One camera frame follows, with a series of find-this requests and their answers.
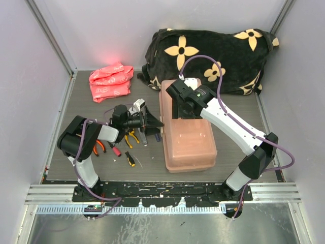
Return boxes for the aluminium frame rail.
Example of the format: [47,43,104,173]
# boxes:
[25,182,301,207]

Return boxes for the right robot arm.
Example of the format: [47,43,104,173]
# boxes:
[166,79,278,200]

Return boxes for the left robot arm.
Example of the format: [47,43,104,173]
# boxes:
[57,104,164,201]

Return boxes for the silver adjustable wrench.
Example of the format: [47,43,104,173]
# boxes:
[138,128,148,146]

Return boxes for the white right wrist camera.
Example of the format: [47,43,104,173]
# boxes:
[184,78,199,90]

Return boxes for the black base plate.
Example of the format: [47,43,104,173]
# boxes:
[72,180,254,208]

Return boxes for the blue handled screwdriver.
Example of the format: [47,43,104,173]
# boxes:
[155,134,160,142]

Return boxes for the black floral pillow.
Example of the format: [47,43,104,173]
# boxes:
[137,28,279,95]

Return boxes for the yellow handled pliers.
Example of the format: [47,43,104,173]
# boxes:
[124,129,140,149]

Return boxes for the pink plastic bag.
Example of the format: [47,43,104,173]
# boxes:
[89,62,134,103]

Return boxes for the pink plastic tool box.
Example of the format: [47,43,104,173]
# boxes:
[159,80,217,173]

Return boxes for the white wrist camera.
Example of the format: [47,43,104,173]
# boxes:
[184,78,199,90]
[129,99,145,115]

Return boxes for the orange handled pliers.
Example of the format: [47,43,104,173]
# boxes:
[93,139,107,157]

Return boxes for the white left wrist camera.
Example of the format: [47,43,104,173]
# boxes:
[129,99,145,115]

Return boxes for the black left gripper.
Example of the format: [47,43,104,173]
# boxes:
[122,106,164,136]

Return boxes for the pink handled screwdriver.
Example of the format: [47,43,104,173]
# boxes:
[108,142,122,157]

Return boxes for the white slotted cable duct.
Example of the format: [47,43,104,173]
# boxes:
[36,204,226,215]

